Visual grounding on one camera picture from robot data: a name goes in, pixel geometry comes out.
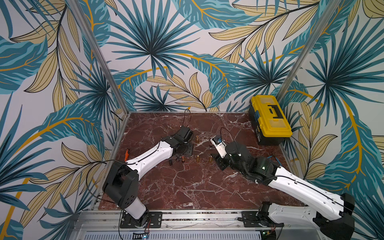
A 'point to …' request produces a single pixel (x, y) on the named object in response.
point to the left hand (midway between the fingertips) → (188, 151)
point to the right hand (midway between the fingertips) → (215, 150)
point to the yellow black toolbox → (270, 124)
